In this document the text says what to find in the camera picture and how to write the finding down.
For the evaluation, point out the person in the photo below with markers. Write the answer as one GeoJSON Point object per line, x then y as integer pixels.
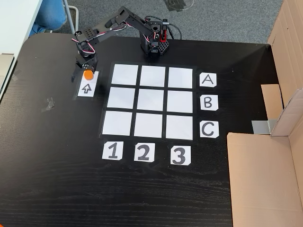
{"type": "Point", "coordinates": [49, 16]}

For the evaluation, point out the paper sheet with arrow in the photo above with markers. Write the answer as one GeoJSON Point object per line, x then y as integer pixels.
{"type": "Point", "coordinates": [82, 93]}

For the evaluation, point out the brown cardboard box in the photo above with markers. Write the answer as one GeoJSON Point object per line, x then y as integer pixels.
{"type": "Point", "coordinates": [260, 177]}

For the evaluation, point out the paper sheet letter A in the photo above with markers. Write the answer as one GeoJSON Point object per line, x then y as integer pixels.
{"type": "Point", "coordinates": [208, 80]}

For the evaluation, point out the paper sheet letter B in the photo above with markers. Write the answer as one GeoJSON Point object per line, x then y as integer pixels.
{"type": "Point", "coordinates": [208, 102]}

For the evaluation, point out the paper sheet number 1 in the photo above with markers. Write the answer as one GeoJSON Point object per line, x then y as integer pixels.
{"type": "Point", "coordinates": [112, 151]}

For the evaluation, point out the grey metal chair frame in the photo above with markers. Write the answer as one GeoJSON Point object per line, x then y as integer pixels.
{"type": "Point", "coordinates": [76, 21]}

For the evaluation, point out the white desk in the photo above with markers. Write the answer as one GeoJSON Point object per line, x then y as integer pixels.
{"type": "Point", "coordinates": [14, 23]}

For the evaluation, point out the crumpled clear tape piece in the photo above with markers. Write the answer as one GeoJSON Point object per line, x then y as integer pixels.
{"type": "Point", "coordinates": [49, 104]}

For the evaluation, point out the paper sheet number 3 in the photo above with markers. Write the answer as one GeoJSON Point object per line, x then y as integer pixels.
{"type": "Point", "coordinates": [180, 155]}

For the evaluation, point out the paper sheet letter C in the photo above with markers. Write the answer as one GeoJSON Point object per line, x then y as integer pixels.
{"type": "Point", "coordinates": [208, 129]}

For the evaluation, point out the round orange token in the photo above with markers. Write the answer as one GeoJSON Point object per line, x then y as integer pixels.
{"type": "Point", "coordinates": [88, 75]}

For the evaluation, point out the white nine-square grid sheet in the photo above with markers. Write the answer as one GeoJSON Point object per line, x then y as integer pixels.
{"type": "Point", "coordinates": [150, 100]}

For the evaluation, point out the paper sheet number 2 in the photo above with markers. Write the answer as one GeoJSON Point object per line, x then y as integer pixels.
{"type": "Point", "coordinates": [144, 152]}

